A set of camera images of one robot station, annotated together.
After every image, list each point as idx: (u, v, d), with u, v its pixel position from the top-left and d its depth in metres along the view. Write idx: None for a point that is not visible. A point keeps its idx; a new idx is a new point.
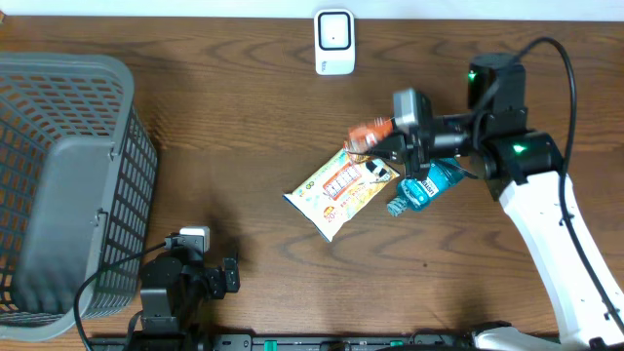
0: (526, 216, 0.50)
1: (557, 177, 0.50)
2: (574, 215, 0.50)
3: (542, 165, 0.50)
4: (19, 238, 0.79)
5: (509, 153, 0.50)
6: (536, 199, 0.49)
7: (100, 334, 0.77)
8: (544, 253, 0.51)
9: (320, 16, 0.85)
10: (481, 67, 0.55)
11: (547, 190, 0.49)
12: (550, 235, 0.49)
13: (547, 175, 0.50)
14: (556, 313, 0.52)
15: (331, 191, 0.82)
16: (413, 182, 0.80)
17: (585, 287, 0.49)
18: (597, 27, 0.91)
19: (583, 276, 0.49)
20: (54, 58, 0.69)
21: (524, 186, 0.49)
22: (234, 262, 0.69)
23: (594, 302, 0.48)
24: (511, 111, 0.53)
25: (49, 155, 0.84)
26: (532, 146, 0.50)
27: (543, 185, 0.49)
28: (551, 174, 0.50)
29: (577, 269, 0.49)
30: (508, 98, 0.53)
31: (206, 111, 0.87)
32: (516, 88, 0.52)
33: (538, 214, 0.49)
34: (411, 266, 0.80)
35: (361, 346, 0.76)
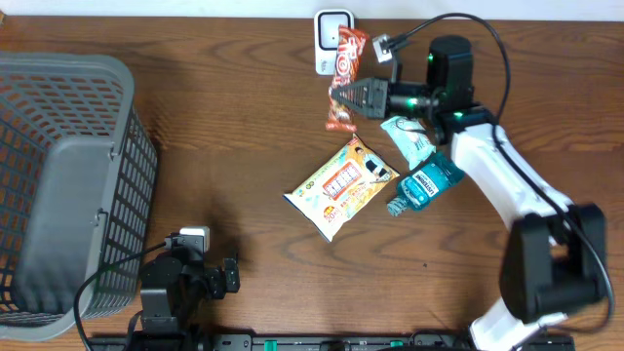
0: (465, 153, 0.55)
1: (489, 128, 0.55)
2: (505, 143, 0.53)
3: (481, 124, 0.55)
4: (19, 239, 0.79)
5: (452, 120, 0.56)
6: (469, 137, 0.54)
7: (100, 334, 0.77)
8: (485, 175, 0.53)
9: (320, 16, 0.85)
10: (436, 50, 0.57)
11: (479, 131, 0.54)
12: (483, 156, 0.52)
13: (483, 127, 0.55)
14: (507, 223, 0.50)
15: (331, 191, 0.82)
16: (413, 182, 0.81)
17: (517, 180, 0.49)
18: (597, 27, 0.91)
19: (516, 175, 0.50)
20: (55, 58, 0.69)
21: (463, 136, 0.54)
22: (234, 262, 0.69)
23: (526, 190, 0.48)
24: (460, 91, 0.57)
25: (49, 155, 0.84)
26: (473, 118, 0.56)
27: (476, 129, 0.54)
28: (486, 126, 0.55)
29: (510, 173, 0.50)
30: (459, 81, 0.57)
31: (206, 111, 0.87)
32: (465, 72, 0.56)
33: (473, 147, 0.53)
34: (411, 266, 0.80)
35: (361, 346, 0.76)
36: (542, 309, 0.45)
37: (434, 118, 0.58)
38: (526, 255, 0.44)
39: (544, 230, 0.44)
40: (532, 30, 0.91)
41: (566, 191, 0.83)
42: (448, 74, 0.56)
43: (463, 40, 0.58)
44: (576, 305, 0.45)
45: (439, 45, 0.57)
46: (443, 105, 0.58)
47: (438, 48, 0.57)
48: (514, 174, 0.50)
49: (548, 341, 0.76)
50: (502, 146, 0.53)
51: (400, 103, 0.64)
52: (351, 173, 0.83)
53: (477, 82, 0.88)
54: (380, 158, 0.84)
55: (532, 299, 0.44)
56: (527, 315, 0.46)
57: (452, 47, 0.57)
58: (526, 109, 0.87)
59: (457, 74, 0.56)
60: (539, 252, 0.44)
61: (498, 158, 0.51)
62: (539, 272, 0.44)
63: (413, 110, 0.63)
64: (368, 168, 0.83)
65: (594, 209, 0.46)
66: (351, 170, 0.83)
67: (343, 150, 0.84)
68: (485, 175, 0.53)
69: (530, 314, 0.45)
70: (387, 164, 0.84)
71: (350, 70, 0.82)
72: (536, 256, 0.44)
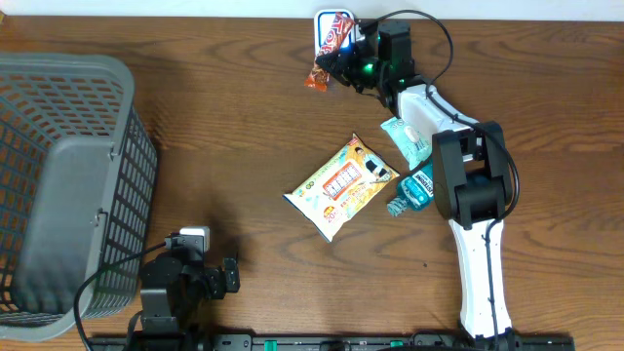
0: (405, 104, 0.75)
1: (423, 86, 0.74)
2: (433, 93, 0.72)
3: (418, 84, 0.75)
4: (19, 238, 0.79)
5: (397, 85, 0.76)
6: (409, 94, 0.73)
7: (100, 334, 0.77)
8: (419, 115, 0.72)
9: (320, 16, 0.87)
10: (381, 33, 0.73)
11: (414, 87, 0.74)
12: (417, 101, 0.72)
13: (417, 87, 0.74)
14: None
15: (331, 191, 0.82)
16: (413, 182, 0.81)
17: (440, 114, 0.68)
18: (597, 27, 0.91)
19: (438, 111, 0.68)
20: (55, 58, 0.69)
21: (405, 92, 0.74)
22: (234, 263, 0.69)
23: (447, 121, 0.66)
24: (403, 62, 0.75)
25: (49, 155, 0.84)
26: (409, 80, 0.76)
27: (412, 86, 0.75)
28: (420, 85, 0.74)
29: (434, 109, 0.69)
30: (401, 55, 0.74)
31: (206, 111, 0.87)
32: (405, 46, 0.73)
33: (410, 97, 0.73)
34: (410, 266, 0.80)
35: (361, 346, 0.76)
36: (465, 206, 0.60)
37: (384, 86, 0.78)
38: (447, 161, 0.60)
39: (456, 142, 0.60)
40: (531, 31, 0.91)
41: (567, 191, 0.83)
42: (393, 50, 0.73)
43: (402, 21, 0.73)
44: (490, 201, 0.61)
45: (385, 27, 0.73)
46: (390, 76, 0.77)
47: (383, 29, 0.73)
48: (437, 111, 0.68)
49: (548, 341, 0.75)
50: (432, 96, 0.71)
51: (360, 72, 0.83)
52: (351, 173, 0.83)
53: (476, 82, 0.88)
54: (380, 158, 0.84)
55: (455, 197, 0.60)
56: (455, 214, 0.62)
57: (395, 28, 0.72)
58: (526, 109, 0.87)
59: (398, 51, 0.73)
60: (454, 158, 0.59)
61: (427, 103, 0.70)
62: (458, 175, 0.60)
63: (370, 76, 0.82)
64: (368, 168, 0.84)
65: (495, 124, 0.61)
66: (351, 170, 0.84)
67: (343, 150, 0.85)
68: (417, 116, 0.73)
69: (456, 212, 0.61)
70: (387, 164, 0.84)
71: (336, 44, 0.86)
72: (454, 163, 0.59)
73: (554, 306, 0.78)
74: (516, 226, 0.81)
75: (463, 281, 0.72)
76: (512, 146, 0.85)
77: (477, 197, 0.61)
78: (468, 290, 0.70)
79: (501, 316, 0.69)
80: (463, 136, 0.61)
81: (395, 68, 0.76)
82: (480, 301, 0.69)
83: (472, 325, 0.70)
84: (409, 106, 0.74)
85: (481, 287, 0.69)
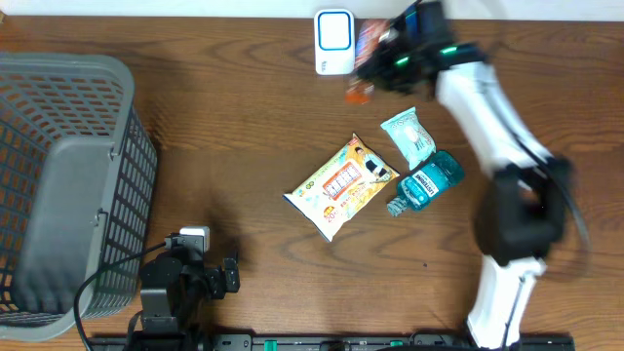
0: (453, 90, 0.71)
1: (475, 65, 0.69)
2: (490, 86, 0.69)
3: (471, 60, 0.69)
4: (19, 238, 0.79)
5: (443, 58, 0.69)
6: (462, 83, 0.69)
7: (100, 334, 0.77)
8: (471, 110, 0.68)
9: (320, 16, 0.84)
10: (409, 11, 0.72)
11: (467, 71, 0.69)
12: (472, 96, 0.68)
13: (466, 66, 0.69)
14: (481, 149, 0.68)
15: (331, 191, 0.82)
16: (413, 182, 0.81)
17: (497, 126, 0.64)
18: (597, 27, 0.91)
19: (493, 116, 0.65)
20: (56, 58, 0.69)
21: (453, 74, 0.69)
22: (234, 262, 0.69)
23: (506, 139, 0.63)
24: (443, 32, 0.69)
25: (49, 155, 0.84)
26: (460, 50, 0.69)
27: (466, 68, 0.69)
28: (471, 64, 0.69)
29: (490, 114, 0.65)
30: (437, 23, 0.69)
31: (206, 111, 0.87)
32: (439, 13, 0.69)
33: (465, 89, 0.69)
34: (410, 266, 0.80)
35: (361, 346, 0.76)
36: (511, 242, 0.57)
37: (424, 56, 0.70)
38: (501, 194, 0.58)
39: (515, 178, 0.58)
40: (532, 30, 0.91)
41: None
42: (426, 18, 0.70)
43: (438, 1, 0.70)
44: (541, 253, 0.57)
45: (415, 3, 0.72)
46: (431, 43, 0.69)
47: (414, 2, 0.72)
48: (497, 121, 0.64)
49: (548, 341, 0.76)
50: (487, 92, 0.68)
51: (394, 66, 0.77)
52: (351, 173, 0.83)
53: None
54: (380, 158, 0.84)
55: (503, 232, 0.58)
56: (504, 249, 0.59)
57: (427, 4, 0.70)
58: (526, 109, 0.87)
59: (435, 16, 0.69)
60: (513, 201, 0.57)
61: (483, 101, 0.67)
62: (508, 211, 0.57)
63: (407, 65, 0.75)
64: (369, 168, 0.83)
65: (564, 164, 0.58)
66: (351, 170, 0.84)
67: (343, 150, 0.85)
68: (467, 110, 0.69)
69: (505, 247, 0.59)
70: (387, 164, 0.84)
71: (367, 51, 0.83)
72: (513, 206, 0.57)
73: (554, 306, 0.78)
74: None
75: (483, 298, 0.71)
76: None
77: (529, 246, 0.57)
78: (486, 309, 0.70)
79: (513, 333, 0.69)
80: (524, 172, 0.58)
81: (433, 37, 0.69)
82: (494, 324, 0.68)
83: (481, 338, 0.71)
84: (456, 92, 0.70)
85: (499, 314, 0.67)
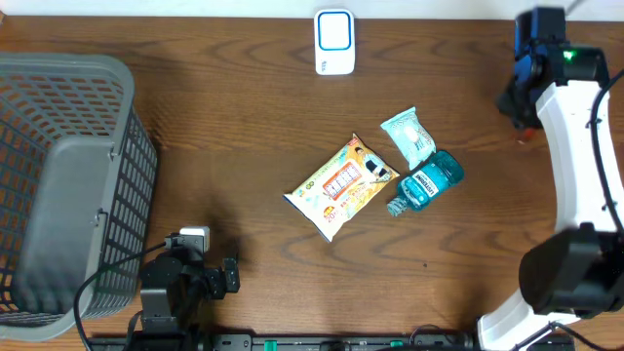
0: (553, 110, 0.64)
1: (595, 88, 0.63)
2: (602, 122, 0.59)
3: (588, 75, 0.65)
4: (19, 238, 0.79)
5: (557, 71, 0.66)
6: (571, 102, 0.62)
7: (100, 334, 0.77)
8: (563, 145, 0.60)
9: (320, 16, 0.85)
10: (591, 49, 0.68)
11: (581, 97, 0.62)
12: (572, 126, 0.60)
13: (588, 84, 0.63)
14: (559, 197, 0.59)
15: (331, 191, 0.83)
16: (413, 182, 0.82)
17: (591, 175, 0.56)
18: (597, 27, 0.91)
19: (592, 163, 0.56)
20: (55, 58, 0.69)
21: (563, 87, 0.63)
22: (234, 262, 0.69)
23: (597, 196, 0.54)
24: (589, 54, 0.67)
25: (49, 156, 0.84)
26: (578, 62, 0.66)
27: (579, 88, 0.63)
28: (592, 84, 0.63)
29: (588, 158, 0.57)
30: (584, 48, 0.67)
31: (206, 111, 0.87)
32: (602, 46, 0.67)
33: (569, 114, 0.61)
34: (410, 266, 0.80)
35: (361, 346, 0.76)
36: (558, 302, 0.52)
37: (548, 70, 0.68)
38: (574, 261, 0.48)
39: (594, 246, 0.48)
40: None
41: None
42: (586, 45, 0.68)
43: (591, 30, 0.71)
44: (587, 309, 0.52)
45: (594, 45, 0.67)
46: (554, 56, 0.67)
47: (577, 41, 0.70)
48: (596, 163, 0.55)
49: (548, 341, 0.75)
50: (596, 127, 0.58)
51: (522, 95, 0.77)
52: (351, 173, 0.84)
53: (476, 81, 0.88)
54: (380, 158, 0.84)
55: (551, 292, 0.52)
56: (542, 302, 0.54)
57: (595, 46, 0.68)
58: None
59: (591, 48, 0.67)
60: (583, 267, 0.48)
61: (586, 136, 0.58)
62: (569, 278, 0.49)
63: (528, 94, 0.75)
64: (368, 168, 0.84)
65: None
66: (351, 170, 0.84)
67: (343, 150, 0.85)
68: (564, 136, 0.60)
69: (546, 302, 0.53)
70: (388, 164, 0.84)
71: None
72: (577, 273, 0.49)
73: None
74: (516, 226, 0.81)
75: (505, 313, 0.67)
76: (511, 146, 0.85)
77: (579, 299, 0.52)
78: (503, 325, 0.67)
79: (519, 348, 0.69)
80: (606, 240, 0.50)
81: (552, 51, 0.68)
82: (505, 341, 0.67)
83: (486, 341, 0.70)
84: (554, 111, 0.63)
85: (515, 338, 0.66)
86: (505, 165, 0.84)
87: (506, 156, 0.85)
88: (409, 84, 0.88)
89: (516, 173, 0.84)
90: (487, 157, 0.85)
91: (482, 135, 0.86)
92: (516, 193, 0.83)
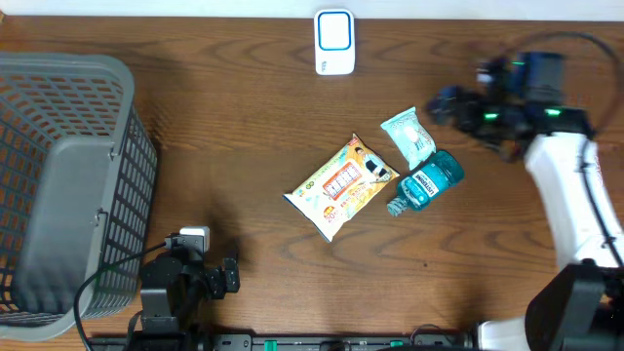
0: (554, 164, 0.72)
1: (579, 139, 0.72)
2: (590, 173, 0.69)
3: (571, 133, 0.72)
4: (19, 239, 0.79)
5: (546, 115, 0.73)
6: (563, 152, 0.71)
7: (101, 334, 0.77)
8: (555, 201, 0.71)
9: (320, 16, 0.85)
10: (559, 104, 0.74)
11: (566, 151, 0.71)
12: (570, 182, 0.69)
13: (570, 137, 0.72)
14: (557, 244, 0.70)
15: (331, 191, 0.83)
16: (413, 182, 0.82)
17: (588, 221, 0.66)
18: (597, 27, 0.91)
19: (591, 217, 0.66)
20: (56, 58, 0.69)
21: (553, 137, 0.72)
22: (234, 262, 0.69)
23: (593, 234, 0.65)
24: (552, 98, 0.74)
25: (49, 155, 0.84)
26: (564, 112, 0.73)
27: (561, 147, 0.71)
28: (573, 136, 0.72)
29: (588, 214, 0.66)
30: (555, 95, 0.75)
31: (206, 111, 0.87)
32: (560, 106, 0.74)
33: (561, 162, 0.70)
34: (410, 266, 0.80)
35: (361, 346, 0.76)
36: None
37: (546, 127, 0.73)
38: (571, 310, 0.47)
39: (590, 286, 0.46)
40: (532, 30, 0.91)
41: None
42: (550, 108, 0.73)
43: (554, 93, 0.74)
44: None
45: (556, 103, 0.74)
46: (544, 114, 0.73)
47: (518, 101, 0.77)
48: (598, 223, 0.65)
49: None
50: (586, 171, 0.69)
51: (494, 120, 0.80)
52: (351, 173, 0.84)
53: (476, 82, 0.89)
54: (380, 158, 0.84)
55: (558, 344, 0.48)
56: None
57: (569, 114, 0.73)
58: None
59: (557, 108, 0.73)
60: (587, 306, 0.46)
61: (584, 185, 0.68)
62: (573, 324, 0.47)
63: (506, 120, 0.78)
64: (368, 168, 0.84)
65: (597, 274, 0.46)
66: (351, 170, 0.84)
67: (343, 150, 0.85)
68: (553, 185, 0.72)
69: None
70: (387, 164, 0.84)
71: None
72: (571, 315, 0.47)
73: None
74: (516, 226, 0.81)
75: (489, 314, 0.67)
76: None
77: (586, 343, 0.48)
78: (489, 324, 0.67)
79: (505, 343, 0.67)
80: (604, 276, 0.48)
81: (537, 94, 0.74)
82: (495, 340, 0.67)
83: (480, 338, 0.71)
84: (555, 160, 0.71)
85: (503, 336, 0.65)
86: (505, 165, 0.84)
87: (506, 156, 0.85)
88: (409, 85, 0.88)
89: (516, 172, 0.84)
90: (487, 157, 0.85)
91: None
92: (516, 193, 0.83)
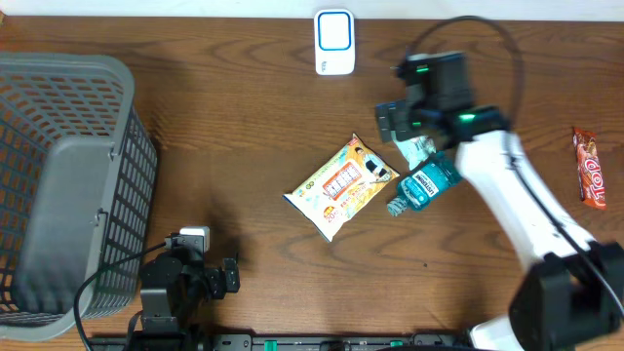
0: (478, 166, 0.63)
1: (501, 135, 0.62)
2: (519, 160, 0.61)
3: (491, 129, 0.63)
4: (19, 238, 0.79)
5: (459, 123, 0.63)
6: (483, 154, 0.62)
7: (101, 334, 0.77)
8: (503, 202, 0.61)
9: (320, 16, 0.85)
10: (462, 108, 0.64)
11: (488, 147, 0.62)
12: (501, 180, 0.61)
13: (493, 135, 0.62)
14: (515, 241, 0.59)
15: (331, 191, 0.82)
16: (413, 182, 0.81)
17: (537, 217, 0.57)
18: (597, 27, 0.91)
19: (533, 208, 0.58)
20: (56, 58, 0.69)
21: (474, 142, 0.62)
22: (234, 262, 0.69)
23: (544, 226, 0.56)
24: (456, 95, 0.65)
25: (49, 155, 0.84)
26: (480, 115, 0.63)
27: (481, 146, 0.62)
28: (496, 133, 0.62)
29: (531, 209, 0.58)
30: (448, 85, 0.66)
31: (206, 111, 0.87)
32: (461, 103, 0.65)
33: (489, 164, 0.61)
34: (410, 266, 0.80)
35: (361, 346, 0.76)
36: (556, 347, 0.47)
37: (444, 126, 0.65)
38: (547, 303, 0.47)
39: (557, 274, 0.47)
40: (531, 31, 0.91)
41: (566, 190, 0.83)
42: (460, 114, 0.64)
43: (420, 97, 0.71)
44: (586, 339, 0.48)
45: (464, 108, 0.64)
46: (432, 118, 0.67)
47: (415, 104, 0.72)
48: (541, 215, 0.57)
49: None
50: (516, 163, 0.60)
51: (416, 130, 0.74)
52: (351, 173, 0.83)
53: (476, 82, 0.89)
54: (380, 159, 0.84)
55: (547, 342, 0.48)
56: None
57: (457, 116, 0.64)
58: (526, 109, 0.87)
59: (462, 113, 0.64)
60: (560, 296, 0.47)
61: (515, 176, 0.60)
62: (555, 317, 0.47)
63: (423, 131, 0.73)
64: (368, 168, 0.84)
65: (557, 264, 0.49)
66: (351, 170, 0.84)
67: (343, 150, 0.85)
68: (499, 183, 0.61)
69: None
70: (387, 164, 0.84)
71: None
72: (551, 308, 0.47)
73: None
74: None
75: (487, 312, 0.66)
76: None
77: (574, 332, 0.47)
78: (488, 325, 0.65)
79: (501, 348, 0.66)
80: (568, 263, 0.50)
81: (448, 99, 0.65)
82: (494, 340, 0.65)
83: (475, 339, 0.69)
84: (474, 157, 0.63)
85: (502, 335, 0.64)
86: None
87: None
88: None
89: None
90: None
91: None
92: None
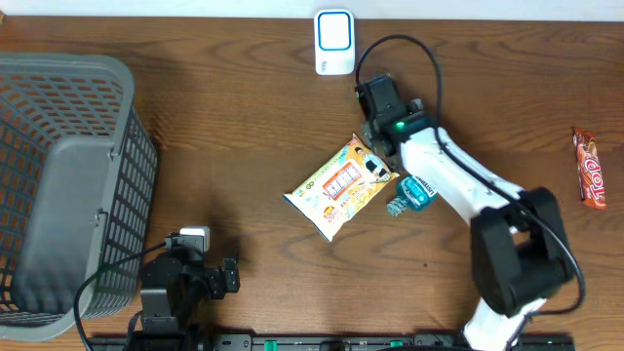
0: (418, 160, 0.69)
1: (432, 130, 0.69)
2: (448, 143, 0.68)
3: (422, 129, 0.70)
4: (19, 239, 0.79)
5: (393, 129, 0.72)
6: (416, 151, 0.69)
7: (101, 334, 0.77)
8: (442, 179, 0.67)
9: (320, 16, 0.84)
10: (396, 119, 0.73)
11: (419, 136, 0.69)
12: (435, 164, 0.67)
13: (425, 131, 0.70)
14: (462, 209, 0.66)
15: (331, 191, 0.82)
16: (413, 182, 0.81)
17: (468, 179, 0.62)
18: (597, 27, 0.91)
19: (464, 173, 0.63)
20: (56, 58, 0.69)
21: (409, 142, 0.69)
22: (234, 262, 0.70)
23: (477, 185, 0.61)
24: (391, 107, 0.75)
25: (49, 155, 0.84)
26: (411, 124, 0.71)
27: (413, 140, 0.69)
28: (428, 130, 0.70)
29: (462, 175, 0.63)
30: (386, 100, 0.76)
31: (206, 111, 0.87)
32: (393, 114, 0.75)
33: (423, 155, 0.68)
34: (410, 266, 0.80)
35: (361, 346, 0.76)
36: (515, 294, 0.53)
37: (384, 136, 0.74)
38: (493, 252, 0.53)
39: (497, 222, 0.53)
40: (531, 31, 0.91)
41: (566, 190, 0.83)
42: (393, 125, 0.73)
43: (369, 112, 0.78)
44: (548, 290, 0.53)
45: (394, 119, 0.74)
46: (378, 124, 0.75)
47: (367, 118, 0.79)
48: (470, 177, 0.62)
49: (548, 341, 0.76)
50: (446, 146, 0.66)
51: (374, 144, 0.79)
52: (351, 173, 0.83)
53: (476, 82, 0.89)
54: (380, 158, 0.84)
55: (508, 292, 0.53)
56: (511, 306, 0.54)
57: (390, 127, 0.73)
58: (526, 109, 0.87)
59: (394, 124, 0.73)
60: (502, 245, 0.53)
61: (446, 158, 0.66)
62: (505, 264, 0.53)
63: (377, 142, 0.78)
64: (368, 168, 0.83)
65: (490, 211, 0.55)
66: (351, 170, 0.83)
67: (343, 150, 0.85)
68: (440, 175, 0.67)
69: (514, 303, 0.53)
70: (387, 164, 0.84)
71: None
72: (498, 256, 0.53)
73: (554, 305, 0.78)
74: None
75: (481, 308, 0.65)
76: (512, 146, 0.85)
77: (529, 279, 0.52)
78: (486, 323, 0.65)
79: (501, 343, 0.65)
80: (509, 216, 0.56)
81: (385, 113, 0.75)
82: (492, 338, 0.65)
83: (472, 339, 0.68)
84: (415, 153, 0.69)
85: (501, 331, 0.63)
86: (505, 165, 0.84)
87: (505, 156, 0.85)
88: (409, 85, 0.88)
89: (516, 172, 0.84)
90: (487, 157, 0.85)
91: (482, 135, 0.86)
92: None
